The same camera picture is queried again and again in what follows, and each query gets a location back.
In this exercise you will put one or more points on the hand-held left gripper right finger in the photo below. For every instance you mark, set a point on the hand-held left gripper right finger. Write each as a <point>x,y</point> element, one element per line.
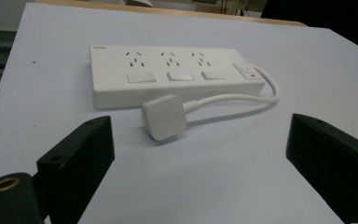
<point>329,161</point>

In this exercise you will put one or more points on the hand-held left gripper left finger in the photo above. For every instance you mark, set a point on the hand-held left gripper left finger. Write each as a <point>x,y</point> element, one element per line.
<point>77,161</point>

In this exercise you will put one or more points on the white plug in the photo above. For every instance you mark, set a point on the white plug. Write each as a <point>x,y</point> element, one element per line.
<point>163,116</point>

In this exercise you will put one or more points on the white power strip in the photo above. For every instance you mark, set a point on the white power strip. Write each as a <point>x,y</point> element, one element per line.
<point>167,74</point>

